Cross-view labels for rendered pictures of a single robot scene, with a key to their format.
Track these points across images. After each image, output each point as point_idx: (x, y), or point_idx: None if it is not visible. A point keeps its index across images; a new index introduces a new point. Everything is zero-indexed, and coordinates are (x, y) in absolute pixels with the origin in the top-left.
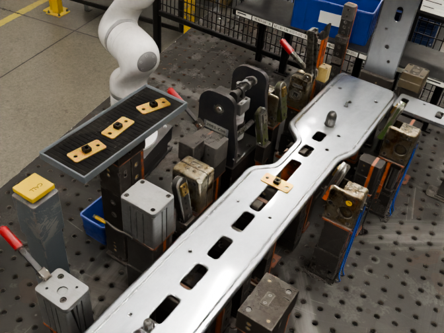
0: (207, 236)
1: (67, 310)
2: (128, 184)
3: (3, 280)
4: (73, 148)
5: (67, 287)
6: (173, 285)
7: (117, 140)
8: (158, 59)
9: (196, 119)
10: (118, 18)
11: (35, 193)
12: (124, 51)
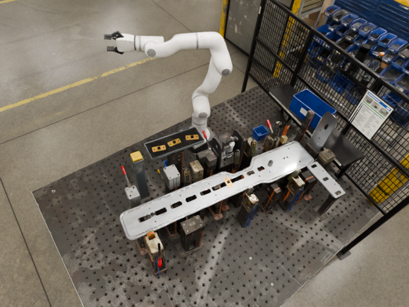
0: (189, 192)
1: (129, 199)
2: (174, 161)
3: (131, 174)
4: (155, 145)
5: (133, 192)
6: (167, 204)
7: (171, 147)
8: (208, 114)
9: (209, 146)
10: (199, 94)
11: (135, 159)
12: (195, 109)
